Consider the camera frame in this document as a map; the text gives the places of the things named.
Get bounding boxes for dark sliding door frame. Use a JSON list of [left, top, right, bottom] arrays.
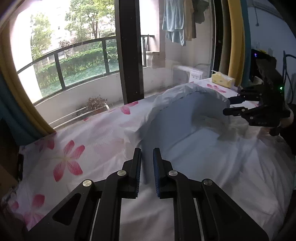
[[114, 0, 145, 105]]

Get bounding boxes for white outdoor air conditioner unit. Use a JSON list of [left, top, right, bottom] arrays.
[[172, 65, 204, 84]]

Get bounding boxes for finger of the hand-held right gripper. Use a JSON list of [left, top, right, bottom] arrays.
[[228, 86, 264, 104], [223, 105, 266, 118]]

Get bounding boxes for pink floral bed sheet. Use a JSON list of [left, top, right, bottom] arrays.
[[0, 77, 255, 232]]

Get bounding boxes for black electronic device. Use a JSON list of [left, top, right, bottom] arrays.
[[251, 49, 277, 82]]

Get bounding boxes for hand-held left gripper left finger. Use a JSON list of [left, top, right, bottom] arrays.
[[29, 148, 142, 241]]

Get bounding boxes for black cables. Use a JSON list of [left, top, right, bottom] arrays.
[[283, 50, 296, 105]]

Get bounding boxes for yellow tissue pack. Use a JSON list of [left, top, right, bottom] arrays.
[[211, 72, 235, 89]]

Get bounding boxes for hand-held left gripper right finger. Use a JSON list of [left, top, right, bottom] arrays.
[[153, 147, 270, 241]]

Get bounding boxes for teal curtain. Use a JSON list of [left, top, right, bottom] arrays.
[[242, 0, 252, 81], [0, 70, 47, 147]]

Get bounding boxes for light blue hanging towel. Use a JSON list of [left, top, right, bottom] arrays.
[[162, 0, 186, 46]]

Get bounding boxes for yellow curtain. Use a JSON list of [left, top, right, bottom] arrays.
[[228, 0, 246, 88], [0, 30, 57, 137]]

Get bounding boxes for beige hanging garment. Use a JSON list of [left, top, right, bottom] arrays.
[[184, 0, 197, 41]]

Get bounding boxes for balcony railing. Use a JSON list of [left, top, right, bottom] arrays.
[[16, 35, 160, 93]]

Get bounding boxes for dark hanging garment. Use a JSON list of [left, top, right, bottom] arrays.
[[193, 0, 210, 24]]

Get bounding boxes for large white garment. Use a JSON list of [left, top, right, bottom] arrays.
[[124, 83, 295, 241]]

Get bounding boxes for dark door side frame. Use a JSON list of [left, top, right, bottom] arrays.
[[213, 0, 229, 75]]

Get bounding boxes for potted plant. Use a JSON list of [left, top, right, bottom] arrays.
[[76, 95, 110, 116]]

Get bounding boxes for balcony cardboard box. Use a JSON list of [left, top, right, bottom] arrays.
[[146, 51, 167, 69]]

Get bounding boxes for green hedge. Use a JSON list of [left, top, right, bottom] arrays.
[[36, 46, 119, 90]]

